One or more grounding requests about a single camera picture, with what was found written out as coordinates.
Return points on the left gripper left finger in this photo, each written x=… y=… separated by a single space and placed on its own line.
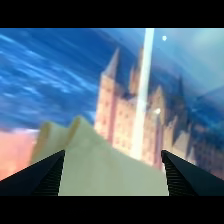
x=33 y=181

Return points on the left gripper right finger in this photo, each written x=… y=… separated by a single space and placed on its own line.
x=193 y=180

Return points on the cream garment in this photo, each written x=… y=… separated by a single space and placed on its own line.
x=106 y=168

